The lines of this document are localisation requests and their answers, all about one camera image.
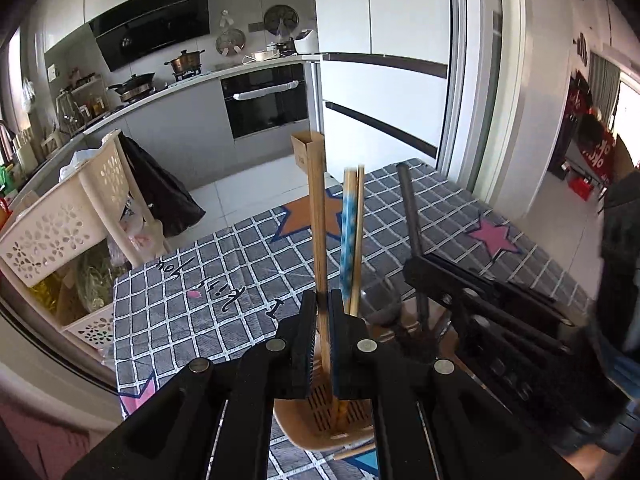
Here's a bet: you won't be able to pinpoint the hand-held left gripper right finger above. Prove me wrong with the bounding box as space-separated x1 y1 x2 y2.
329 290 586 480

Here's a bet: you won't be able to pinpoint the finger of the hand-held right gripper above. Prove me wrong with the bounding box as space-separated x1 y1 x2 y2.
452 287 573 356
402 252 558 311

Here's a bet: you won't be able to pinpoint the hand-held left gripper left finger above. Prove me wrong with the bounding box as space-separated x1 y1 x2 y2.
62 291 321 480

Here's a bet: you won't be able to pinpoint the black-handled utensil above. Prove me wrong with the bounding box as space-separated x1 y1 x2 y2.
396 162 432 351

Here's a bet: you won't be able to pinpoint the beige plastic utensil holder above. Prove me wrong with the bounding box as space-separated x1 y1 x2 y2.
272 305 458 453

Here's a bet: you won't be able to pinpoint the blue patterned chopstick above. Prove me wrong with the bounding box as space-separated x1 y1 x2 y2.
339 167 359 301

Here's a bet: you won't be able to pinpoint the grey checkered tablecloth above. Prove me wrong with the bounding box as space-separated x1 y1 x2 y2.
112 157 596 480

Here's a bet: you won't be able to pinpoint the cardboard box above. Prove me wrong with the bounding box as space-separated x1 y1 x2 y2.
291 131 326 177

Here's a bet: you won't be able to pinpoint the black bag on trolley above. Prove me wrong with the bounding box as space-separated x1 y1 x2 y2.
120 135 207 238

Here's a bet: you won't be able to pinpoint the green vegetables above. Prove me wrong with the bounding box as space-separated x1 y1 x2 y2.
75 255 126 311

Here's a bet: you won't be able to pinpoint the black built-in oven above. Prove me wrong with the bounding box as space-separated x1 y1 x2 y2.
220 62 310 141

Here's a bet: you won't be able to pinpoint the grey kitchen counter cabinet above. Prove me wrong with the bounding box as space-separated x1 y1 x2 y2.
82 80 236 196

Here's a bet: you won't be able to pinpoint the white rice cooker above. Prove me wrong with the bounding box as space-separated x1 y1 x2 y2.
294 30 320 55

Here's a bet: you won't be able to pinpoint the beige plastic storage cart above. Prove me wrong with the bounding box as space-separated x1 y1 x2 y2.
0 130 171 351

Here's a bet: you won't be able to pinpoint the copper cooking pot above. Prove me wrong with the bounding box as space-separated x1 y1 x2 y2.
165 50 206 75

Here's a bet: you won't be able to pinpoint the large round hanging rack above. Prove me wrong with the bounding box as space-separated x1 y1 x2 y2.
263 4 300 36

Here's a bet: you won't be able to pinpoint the black wok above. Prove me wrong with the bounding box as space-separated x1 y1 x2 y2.
107 74 157 98

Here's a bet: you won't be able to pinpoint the small round hanging rack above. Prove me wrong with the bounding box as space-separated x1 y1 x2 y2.
216 27 247 56

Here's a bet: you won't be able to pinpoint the glass jar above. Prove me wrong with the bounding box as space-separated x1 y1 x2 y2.
56 92 83 131

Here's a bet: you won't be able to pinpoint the black range hood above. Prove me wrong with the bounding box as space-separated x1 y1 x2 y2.
87 0 211 73

